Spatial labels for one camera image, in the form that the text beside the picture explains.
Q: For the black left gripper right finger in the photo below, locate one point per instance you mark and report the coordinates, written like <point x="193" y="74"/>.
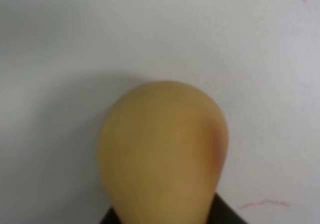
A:
<point x="221" y="213"/>

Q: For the tan bread bun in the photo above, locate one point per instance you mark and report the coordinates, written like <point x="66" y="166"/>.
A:
<point x="160" y="153"/>

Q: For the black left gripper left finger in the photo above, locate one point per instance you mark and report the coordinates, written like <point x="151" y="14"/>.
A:
<point x="110" y="217"/>

